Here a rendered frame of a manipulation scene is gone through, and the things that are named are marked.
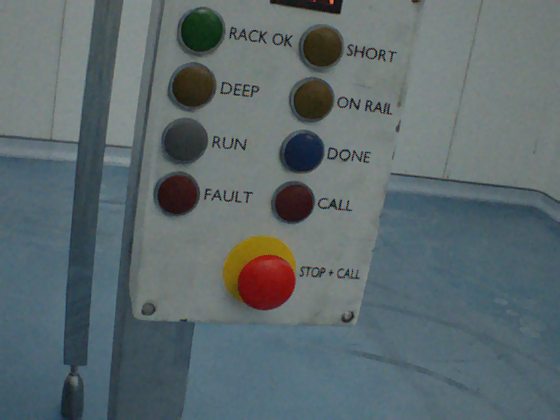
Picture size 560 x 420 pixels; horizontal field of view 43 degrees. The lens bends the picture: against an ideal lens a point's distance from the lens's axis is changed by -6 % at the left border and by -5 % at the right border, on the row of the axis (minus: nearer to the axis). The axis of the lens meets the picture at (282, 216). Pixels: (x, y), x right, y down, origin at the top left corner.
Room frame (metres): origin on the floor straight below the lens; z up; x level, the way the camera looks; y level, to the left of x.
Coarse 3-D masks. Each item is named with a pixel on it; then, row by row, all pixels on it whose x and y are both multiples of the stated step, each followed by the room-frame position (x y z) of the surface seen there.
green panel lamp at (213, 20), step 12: (192, 12) 0.46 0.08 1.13; (204, 12) 0.46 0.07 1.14; (192, 24) 0.46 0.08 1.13; (204, 24) 0.46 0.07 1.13; (216, 24) 0.46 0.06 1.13; (192, 36) 0.46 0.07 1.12; (204, 36) 0.46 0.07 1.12; (216, 36) 0.46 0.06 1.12; (192, 48) 0.46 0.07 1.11; (204, 48) 0.46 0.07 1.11
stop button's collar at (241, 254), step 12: (252, 240) 0.48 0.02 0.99; (264, 240) 0.49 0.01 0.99; (276, 240) 0.49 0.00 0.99; (240, 252) 0.48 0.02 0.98; (252, 252) 0.48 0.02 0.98; (264, 252) 0.49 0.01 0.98; (276, 252) 0.49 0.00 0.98; (288, 252) 0.49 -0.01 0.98; (228, 264) 0.48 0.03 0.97; (240, 264) 0.48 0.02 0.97; (228, 276) 0.48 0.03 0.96; (348, 276) 0.51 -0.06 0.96; (228, 288) 0.48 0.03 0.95; (240, 300) 0.48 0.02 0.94
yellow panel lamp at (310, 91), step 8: (304, 88) 0.49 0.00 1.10; (312, 88) 0.49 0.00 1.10; (320, 88) 0.49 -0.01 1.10; (328, 88) 0.49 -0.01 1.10; (296, 96) 0.48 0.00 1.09; (304, 96) 0.48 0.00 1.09; (312, 96) 0.49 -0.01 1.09; (320, 96) 0.49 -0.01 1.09; (328, 96) 0.49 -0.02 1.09; (296, 104) 0.48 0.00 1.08; (304, 104) 0.49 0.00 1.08; (312, 104) 0.49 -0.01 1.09; (320, 104) 0.49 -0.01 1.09; (328, 104) 0.49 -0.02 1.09; (304, 112) 0.49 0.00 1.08; (312, 112) 0.49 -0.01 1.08; (320, 112) 0.49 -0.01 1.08
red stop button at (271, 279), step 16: (272, 256) 0.47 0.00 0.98; (240, 272) 0.47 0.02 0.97; (256, 272) 0.46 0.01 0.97; (272, 272) 0.46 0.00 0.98; (288, 272) 0.47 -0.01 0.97; (240, 288) 0.46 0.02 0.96; (256, 288) 0.46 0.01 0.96; (272, 288) 0.46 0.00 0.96; (288, 288) 0.47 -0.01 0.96; (256, 304) 0.46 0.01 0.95; (272, 304) 0.46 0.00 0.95
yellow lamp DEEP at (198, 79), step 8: (184, 72) 0.46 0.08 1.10; (192, 72) 0.46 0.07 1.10; (200, 72) 0.46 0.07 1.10; (208, 72) 0.47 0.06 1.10; (176, 80) 0.46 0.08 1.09; (184, 80) 0.46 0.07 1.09; (192, 80) 0.46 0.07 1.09; (200, 80) 0.46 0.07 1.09; (208, 80) 0.46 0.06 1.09; (176, 88) 0.46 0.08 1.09; (184, 88) 0.46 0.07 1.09; (192, 88) 0.46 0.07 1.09; (200, 88) 0.46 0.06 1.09; (208, 88) 0.46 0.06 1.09; (176, 96) 0.46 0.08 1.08; (184, 96) 0.46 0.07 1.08; (192, 96) 0.46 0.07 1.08; (200, 96) 0.46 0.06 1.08; (208, 96) 0.47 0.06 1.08; (184, 104) 0.46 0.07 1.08; (192, 104) 0.46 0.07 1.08; (200, 104) 0.46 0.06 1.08
